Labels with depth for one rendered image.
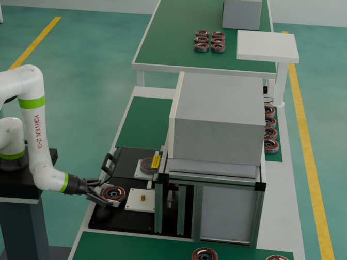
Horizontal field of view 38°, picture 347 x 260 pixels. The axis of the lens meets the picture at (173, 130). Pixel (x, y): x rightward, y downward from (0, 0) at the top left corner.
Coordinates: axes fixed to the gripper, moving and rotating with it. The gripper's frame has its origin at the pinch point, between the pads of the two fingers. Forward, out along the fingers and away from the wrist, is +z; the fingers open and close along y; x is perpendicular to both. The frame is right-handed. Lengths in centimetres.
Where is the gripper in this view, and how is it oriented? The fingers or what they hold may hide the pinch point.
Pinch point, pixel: (113, 195)
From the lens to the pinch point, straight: 250.3
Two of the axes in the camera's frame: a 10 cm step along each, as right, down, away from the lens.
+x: 5.0, -8.1, -3.2
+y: 3.2, 5.1, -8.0
